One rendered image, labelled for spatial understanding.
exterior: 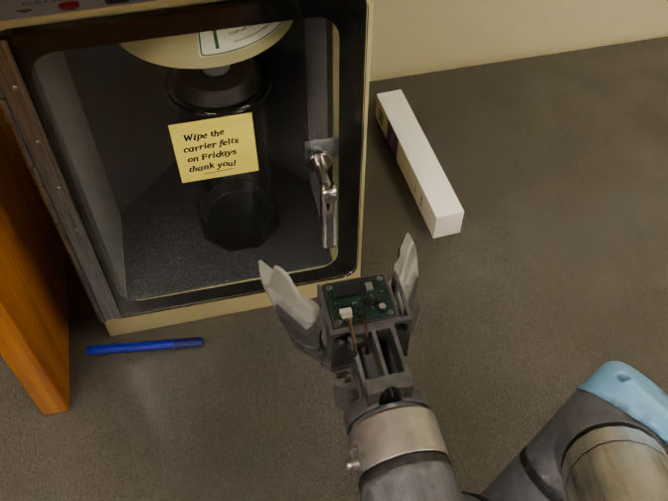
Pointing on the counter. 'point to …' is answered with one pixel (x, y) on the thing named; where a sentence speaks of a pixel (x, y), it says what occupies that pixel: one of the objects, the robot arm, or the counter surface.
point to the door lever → (320, 162)
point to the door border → (80, 243)
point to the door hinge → (48, 201)
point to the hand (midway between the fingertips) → (334, 250)
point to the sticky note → (215, 147)
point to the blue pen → (144, 346)
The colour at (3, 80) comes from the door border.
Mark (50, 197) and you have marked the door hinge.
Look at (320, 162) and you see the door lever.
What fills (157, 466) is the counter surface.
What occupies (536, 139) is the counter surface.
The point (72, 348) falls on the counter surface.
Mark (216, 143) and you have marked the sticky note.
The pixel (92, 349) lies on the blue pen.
